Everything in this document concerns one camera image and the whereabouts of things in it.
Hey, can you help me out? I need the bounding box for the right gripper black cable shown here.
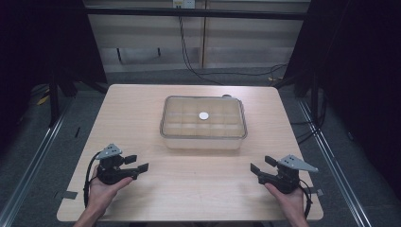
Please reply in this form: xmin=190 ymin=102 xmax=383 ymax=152
xmin=297 ymin=178 xmax=314 ymax=219

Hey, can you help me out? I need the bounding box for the black floor cable bundle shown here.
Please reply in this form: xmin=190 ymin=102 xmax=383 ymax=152
xmin=289 ymin=88 xmax=327 ymax=147

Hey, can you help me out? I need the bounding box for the person's right hand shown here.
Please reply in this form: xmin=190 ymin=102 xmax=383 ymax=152
xmin=263 ymin=183 xmax=307 ymax=219

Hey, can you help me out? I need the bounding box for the yellow floor item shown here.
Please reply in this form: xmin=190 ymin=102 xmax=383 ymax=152
xmin=35 ymin=89 xmax=52 ymax=107

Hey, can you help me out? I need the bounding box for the black horizontal bar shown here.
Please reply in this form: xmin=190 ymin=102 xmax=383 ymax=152
xmin=84 ymin=6 xmax=312 ymax=22

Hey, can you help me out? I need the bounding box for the black hanging cable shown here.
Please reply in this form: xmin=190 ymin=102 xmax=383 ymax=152
xmin=177 ymin=15 xmax=227 ymax=86

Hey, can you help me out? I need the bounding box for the white wall socket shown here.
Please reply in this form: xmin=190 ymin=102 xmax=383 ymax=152
xmin=171 ymin=0 xmax=197 ymax=9

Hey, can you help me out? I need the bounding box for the metal floor rail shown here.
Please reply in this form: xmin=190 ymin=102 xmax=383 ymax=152
xmin=0 ymin=94 xmax=76 ymax=227
xmin=296 ymin=99 xmax=374 ymax=227

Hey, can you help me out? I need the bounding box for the grey tape piece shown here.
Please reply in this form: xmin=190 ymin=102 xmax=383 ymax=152
xmin=61 ymin=190 xmax=79 ymax=201
xmin=309 ymin=186 xmax=325 ymax=198

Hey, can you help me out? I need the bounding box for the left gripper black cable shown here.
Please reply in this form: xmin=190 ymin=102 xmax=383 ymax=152
xmin=82 ymin=150 xmax=102 ymax=209

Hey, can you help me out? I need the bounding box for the clear plastic lidded container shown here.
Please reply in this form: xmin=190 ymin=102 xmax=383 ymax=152
xmin=159 ymin=95 xmax=249 ymax=150

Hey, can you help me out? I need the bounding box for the black curtain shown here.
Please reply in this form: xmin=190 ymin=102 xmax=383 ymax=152
xmin=0 ymin=0 xmax=109 ymax=155
xmin=283 ymin=0 xmax=401 ymax=201

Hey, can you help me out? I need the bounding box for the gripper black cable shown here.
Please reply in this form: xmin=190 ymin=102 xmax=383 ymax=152
xmin=82 ymin=150 xmax=102 ymax=209
xmin=297 ymin=178 xmax=314 ymax=219

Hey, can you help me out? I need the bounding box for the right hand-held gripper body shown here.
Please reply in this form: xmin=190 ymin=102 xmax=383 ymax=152
xmin=257 ymin=153 xmax=320 ymax=195

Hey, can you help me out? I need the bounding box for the black metal stand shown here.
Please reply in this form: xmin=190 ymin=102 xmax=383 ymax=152
xmin=46 ymin=62 xmax=79 ymax=129

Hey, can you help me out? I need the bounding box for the person's left hand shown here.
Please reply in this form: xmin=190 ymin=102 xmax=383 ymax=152
xmin=86 ymin=165 xmax=134 ymax=213

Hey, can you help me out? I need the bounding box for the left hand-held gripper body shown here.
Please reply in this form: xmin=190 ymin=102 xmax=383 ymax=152
xmin=95 ymin=143 xmax=140 ymax=186

